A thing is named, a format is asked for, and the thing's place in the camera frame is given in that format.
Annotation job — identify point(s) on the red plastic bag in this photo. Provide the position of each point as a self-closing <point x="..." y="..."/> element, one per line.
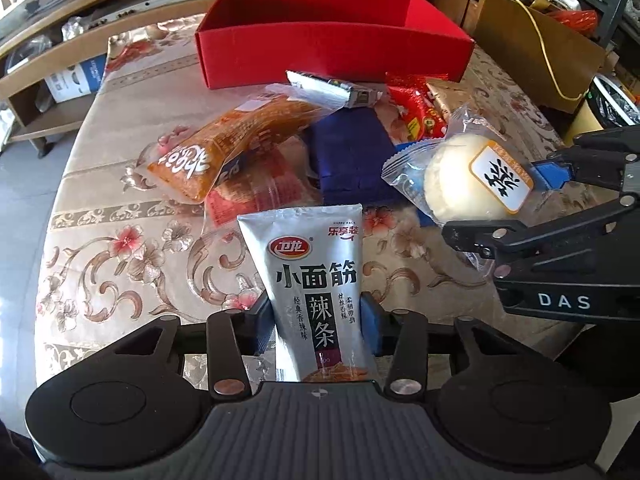
<point x="583" y="21"/>

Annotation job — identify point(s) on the white spicy strip packet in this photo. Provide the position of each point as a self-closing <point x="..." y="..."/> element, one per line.
<point x="310" y="261"/>

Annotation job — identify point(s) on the dark blue snack pouch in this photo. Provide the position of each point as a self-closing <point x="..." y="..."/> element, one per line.
<point x="346" y="151"/>

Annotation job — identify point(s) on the orange spicy snack packet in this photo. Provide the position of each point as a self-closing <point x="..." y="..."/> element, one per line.
<point x="216" y="152"/>

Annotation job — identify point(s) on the brown cardboard box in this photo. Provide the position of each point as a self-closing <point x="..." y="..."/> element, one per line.
<point x="552" y="64"/>

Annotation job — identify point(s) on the red Trolli gummy bag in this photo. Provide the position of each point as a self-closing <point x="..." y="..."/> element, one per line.
<point x="412" y="97"/>

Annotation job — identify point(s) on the clear white pastry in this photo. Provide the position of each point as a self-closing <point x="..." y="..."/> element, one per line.
<point x="471" y="174"/>

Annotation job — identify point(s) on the red cardboard box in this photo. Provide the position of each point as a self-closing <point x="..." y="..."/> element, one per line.
<point x="244" y="42"/>

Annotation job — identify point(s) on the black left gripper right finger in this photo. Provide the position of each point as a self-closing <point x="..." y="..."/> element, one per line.
<point x="403" y="335"/>

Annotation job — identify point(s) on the yellow bin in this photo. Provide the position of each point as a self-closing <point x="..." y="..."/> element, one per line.
<point x="583" y="122"/>

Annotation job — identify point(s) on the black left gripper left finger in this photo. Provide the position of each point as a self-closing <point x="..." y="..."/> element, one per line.
<point x="230" y="335"/>

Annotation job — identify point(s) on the green white Kaprons wafer pack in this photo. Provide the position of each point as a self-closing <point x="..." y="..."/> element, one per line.
<point x="343" y="93"/>

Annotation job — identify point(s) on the silver media player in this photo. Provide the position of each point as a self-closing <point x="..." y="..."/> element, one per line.
<point x="114" y="12"/>

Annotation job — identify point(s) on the blue snack packet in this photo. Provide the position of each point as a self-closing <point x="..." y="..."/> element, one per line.
<point x="424" y="219"/>

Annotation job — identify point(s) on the gold foil snack packet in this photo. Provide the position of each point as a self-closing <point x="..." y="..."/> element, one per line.
<point x="447" y="96"/>

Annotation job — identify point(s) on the red clear cake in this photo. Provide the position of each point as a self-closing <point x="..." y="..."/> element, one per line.
<point x="277" y="180"/>

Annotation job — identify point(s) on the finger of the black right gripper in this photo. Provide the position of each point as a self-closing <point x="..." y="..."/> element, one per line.
<point x="615" y="220"/>
<point x="607" y="159"/>

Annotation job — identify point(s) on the floral tablecloth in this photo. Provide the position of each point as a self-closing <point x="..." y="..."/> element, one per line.
<point x="118" y="252"/>

